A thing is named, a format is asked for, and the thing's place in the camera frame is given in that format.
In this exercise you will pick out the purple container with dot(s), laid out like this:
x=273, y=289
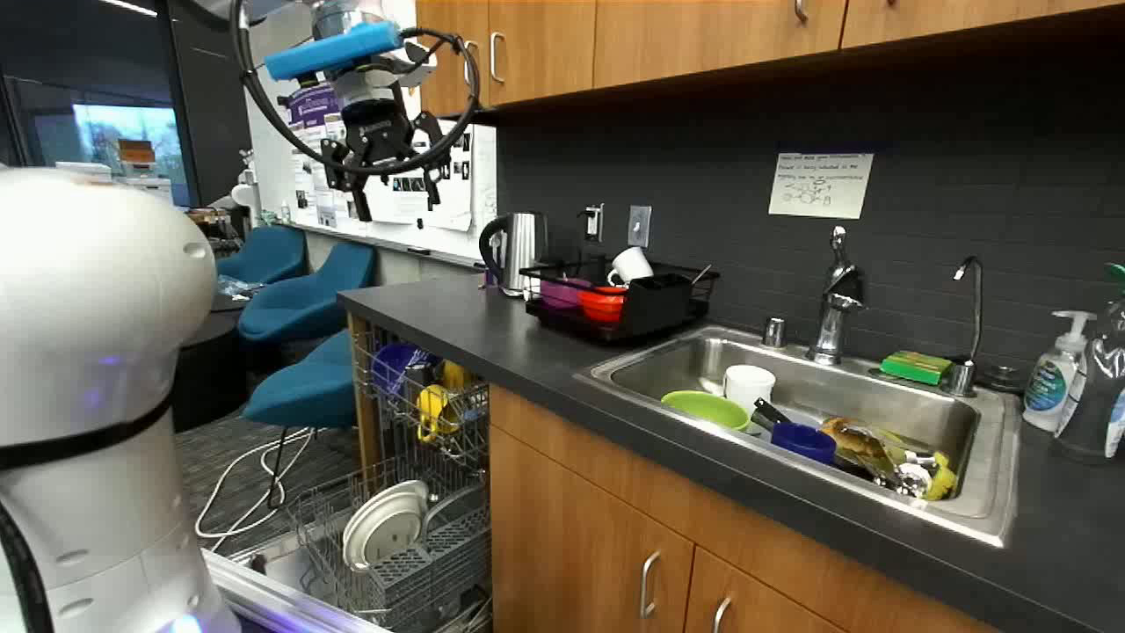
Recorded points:
x=560, y=298

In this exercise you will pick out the wall power outlet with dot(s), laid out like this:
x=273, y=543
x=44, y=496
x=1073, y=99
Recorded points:
x=595, y=223

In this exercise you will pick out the purple header poster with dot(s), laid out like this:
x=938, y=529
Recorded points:
x=305, y=108

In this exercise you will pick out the yellow plastic cup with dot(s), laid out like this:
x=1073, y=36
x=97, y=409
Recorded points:
x=453, y=376

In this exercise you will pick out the bright window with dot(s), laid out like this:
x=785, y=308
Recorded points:
x=127, y=146

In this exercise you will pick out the red bowl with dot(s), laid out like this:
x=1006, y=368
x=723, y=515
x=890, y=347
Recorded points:
x=604, y=308

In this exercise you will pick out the wall light switch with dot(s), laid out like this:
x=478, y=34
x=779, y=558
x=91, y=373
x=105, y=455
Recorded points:
x=639, y=226

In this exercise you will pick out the yellow item in sink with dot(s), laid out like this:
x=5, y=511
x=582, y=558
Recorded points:
x=938, y=480

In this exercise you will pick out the dirty brown pan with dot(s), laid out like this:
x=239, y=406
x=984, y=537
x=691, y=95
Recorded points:
x=866, y=449

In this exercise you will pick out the chrome kitchen faucet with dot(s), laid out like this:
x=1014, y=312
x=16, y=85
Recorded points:
x=832, y=318

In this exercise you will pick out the white paper notice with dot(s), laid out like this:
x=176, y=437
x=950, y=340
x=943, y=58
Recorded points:
x=819, y=185

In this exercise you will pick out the white printed poster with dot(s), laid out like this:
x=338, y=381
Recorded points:
x=457, y=197

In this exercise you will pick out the thin chrome water tap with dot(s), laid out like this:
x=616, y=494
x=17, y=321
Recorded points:
x=976, y=318

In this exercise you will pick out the green sponge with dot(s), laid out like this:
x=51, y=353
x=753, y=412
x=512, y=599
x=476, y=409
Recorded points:
x=916, y=368

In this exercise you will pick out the white wall board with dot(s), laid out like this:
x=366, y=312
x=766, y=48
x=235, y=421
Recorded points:
x=468, y=240

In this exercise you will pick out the dark dish soap bottle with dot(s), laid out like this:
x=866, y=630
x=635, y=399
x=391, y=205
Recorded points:
x=1101, y=387

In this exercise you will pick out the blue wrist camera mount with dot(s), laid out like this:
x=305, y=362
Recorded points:
x=334, y=52

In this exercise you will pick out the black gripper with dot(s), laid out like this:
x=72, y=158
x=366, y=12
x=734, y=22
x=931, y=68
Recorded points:
x=372, y=127

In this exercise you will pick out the white plate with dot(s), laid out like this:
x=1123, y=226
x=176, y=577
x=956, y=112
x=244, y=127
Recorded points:
x=380, y=529

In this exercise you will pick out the white cup in sink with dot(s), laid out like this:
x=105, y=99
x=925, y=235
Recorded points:
x=745, y=383

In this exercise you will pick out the white pump soap bottle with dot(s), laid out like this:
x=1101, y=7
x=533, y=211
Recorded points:
x=1057, y=390

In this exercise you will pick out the blue bowl in sink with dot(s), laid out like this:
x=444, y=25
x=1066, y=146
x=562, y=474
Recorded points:
x=807, y=443

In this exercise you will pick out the stainless steel sink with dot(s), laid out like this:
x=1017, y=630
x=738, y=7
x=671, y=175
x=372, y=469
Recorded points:
x=936, y=505

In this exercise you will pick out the stainless dishwasher door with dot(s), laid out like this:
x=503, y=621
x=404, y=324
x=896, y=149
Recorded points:
x=264, y=591

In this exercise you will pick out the wooden base cabinet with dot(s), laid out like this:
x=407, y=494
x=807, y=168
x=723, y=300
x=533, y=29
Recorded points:
x=562, y=539

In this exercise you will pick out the small chrome sink knob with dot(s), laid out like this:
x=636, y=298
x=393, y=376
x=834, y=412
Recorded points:
x=775, y=333

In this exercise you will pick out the wooden wall cabinet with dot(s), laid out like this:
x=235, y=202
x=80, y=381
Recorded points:
x=704, y=39

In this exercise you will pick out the white mug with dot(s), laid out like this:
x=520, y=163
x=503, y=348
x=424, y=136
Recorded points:
x=629, y=269

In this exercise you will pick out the green plastic bowl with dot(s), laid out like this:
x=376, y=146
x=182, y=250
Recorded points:
x=704, y=409

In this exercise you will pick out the black dish drying rack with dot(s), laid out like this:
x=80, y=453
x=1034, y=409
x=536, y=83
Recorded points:
x=656, y=308

